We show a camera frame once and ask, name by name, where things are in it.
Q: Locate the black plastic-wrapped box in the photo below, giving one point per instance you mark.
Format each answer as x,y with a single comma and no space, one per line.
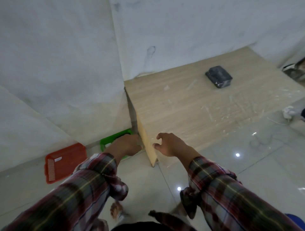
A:
218,76

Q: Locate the blue plastic object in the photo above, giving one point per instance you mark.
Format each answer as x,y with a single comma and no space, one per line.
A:
296,221

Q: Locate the person's left fingers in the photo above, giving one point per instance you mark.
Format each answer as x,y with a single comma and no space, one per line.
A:
139,144

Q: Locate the light wooden table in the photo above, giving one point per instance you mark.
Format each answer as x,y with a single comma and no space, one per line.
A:
202,107

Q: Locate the person's dark trousers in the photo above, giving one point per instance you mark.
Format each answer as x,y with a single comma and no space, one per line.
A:
143,226

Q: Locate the person's right hand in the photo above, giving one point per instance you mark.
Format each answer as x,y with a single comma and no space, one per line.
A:
172,145

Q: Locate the person's left forearm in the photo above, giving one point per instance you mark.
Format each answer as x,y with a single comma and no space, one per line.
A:
71,195

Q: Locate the white power adapter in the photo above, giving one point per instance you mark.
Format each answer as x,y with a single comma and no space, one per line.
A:
289,112

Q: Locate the person's right forearm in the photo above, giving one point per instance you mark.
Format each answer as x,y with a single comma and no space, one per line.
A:
228,197

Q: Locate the green plastic basket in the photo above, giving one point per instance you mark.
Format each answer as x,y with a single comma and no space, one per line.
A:
108,141

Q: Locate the person's foot with sandal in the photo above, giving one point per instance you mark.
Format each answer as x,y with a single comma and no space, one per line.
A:
117,210

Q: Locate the person's left hand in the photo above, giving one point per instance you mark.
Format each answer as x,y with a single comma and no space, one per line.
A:
125,145

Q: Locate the red plastic basket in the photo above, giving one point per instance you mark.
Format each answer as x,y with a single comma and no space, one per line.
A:
65,163

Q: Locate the person's right thumb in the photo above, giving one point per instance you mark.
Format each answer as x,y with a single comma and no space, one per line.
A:
157,146

